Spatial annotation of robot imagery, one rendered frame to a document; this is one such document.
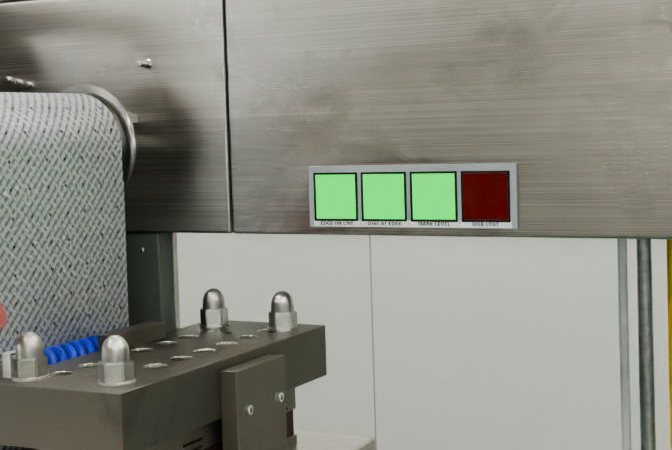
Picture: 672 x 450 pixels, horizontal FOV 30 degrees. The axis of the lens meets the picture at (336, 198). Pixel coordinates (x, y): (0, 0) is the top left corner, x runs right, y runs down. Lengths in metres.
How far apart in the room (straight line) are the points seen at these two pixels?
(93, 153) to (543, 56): 0.51
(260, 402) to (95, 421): 0.22
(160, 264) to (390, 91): 0.38
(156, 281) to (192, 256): 2.78
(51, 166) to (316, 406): 2.89
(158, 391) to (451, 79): 0.46
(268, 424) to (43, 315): 0.27
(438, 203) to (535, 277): 2.46
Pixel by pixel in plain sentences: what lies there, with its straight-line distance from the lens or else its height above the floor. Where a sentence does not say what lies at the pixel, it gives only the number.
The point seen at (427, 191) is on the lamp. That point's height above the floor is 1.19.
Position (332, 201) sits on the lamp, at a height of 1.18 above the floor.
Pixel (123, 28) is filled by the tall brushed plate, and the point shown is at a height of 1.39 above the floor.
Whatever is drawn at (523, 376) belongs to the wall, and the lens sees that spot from 3.88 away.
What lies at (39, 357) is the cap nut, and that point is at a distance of 1.25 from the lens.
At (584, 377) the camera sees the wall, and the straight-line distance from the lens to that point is 3.82.
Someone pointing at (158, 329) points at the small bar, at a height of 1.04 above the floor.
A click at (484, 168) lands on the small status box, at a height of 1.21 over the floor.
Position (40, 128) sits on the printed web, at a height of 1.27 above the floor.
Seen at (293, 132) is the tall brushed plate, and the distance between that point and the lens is 1.45.
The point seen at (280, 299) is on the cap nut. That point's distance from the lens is 1.46.
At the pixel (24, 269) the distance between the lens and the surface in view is 1.35.
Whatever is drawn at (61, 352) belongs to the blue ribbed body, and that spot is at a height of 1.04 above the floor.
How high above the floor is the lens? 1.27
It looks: 3 degrees down
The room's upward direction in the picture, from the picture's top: 2 degrees counter-clockwise
